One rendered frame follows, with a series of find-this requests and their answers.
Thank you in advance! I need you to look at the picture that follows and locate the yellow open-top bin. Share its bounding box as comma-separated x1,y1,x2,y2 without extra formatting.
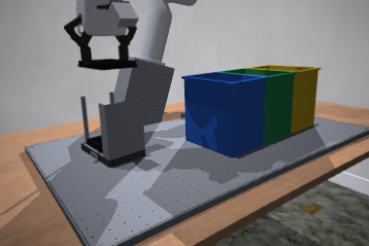
249,65,321,133

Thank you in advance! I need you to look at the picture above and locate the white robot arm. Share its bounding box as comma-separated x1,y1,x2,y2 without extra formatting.
97,0,197,66

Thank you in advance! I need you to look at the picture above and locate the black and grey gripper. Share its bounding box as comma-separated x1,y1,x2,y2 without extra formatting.
64,0,137,65

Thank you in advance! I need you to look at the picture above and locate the blue bin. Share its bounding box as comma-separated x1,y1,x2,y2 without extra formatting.
182,72,268,158

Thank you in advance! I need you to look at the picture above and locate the green bin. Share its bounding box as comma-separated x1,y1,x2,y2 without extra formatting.
219,68,297,145

